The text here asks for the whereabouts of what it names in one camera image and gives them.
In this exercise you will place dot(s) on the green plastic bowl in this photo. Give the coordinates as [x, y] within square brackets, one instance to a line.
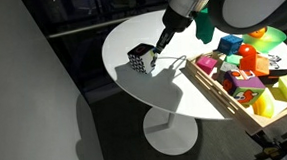
[271, 40]

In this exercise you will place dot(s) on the grey toy block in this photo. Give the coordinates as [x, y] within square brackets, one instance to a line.
[228, 67]

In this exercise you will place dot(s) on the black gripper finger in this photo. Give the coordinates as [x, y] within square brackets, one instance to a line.
[163, 40]

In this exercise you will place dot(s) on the zebra print plush cube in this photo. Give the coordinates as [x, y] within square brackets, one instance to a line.
[274, 60]

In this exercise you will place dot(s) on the orange toy fruit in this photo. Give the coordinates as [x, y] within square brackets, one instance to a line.
[257, 33]

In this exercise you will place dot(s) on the black white patterned plush cube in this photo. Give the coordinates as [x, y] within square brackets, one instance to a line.
[140, 58]

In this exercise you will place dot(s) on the yellow toy block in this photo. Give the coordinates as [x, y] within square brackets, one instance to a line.
[265, 106]

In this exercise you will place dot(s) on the blue toy cube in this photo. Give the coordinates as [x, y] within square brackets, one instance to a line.
[230, 44]

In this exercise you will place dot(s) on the magenta toy cube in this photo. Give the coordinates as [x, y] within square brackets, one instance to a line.
[206, 63]

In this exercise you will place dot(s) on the white table pedestal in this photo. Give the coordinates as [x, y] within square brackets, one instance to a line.
[170, 135]

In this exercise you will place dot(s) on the red toy tomato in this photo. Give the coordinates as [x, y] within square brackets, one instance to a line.
[247, 50]

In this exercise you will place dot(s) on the purple colourful plush cube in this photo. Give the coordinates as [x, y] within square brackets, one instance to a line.
[244, 87]

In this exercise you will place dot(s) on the wooden toy box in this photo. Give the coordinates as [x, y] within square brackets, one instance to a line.
[214, 89]

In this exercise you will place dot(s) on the metal window rail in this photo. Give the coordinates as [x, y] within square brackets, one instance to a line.
[90, 26]

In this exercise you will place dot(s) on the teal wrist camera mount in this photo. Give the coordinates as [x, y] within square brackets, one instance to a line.
[203, 28]

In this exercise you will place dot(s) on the grey Franka robot arm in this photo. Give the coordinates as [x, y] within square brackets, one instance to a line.
[256, 6]

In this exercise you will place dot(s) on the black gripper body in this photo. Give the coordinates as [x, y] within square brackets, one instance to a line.
[176, 19]

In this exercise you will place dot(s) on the teal toy block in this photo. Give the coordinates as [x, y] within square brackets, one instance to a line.
[234, 59]

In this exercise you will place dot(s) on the orange toy block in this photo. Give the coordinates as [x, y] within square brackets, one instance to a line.
[254, 65]

